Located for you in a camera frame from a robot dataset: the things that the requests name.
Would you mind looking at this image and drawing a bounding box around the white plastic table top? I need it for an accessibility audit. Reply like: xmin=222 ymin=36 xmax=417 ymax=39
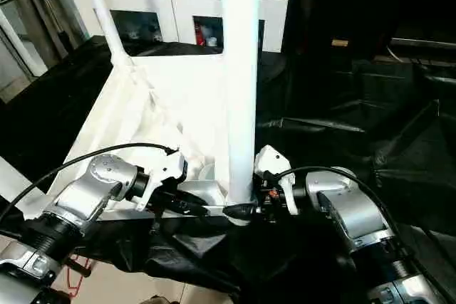
xmin=21 ymin=51 xmax=256 ymax=226

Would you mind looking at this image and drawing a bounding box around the white plastic table leg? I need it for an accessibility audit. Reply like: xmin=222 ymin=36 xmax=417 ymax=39
xmin=0 ymin=154 xmax=33 ymax=205
xmin=77 ymin=0 xmax=133 ymax=67
xmin=218 ymin=0 xmax=263 ymax=211

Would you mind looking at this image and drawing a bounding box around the black plastic mat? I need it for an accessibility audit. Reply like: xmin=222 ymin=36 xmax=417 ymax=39
xmin=0 ymin=33 xmax=456 ymax=304

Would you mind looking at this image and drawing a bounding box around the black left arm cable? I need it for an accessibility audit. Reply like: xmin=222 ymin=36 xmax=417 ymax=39
xmin=0 ymin=143 xmax=179 ymax=228

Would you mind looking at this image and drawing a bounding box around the red floor cable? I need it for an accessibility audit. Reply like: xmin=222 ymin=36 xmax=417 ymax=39
xmin=66 ymin=268 xmax=90 ymax=299

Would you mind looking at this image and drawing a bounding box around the black bench with silver rail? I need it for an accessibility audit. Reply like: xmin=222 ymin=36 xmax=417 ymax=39
xmin=388 ymin=36 xmax=456 ymax=71

